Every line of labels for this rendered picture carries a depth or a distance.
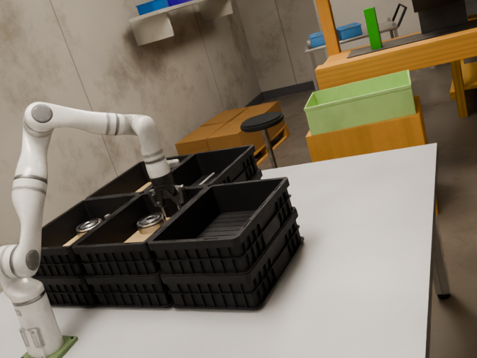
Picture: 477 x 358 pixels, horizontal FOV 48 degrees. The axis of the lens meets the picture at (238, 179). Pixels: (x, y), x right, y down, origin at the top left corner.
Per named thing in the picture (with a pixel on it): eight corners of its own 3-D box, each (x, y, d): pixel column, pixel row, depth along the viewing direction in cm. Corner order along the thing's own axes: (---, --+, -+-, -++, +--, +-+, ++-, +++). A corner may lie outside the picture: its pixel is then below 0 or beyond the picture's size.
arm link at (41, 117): (116, 104, 168) (110, 115, 175) (25, 96, 156) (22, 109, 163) (118, 131, 165) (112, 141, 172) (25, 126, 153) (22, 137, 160)
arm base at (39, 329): (49, 359, 151) (29, 307, 146) (25, 356, 155) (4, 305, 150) (70, 338, 159) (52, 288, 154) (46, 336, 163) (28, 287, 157)
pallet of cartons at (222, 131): (223, 145, 610) (213, 112, 598) (292, 133, 576) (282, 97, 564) (181, 185, 514) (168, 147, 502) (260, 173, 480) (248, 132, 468)
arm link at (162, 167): (181, 163, 185) (175, 146, 183) (166, 176, 175) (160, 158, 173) (159, 167, 188) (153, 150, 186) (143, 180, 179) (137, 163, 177)
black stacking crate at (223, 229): (248, 278, 141) (236, 240, 138) (159, 279, 156) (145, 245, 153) (298, 210, 174) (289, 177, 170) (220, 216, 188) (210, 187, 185)
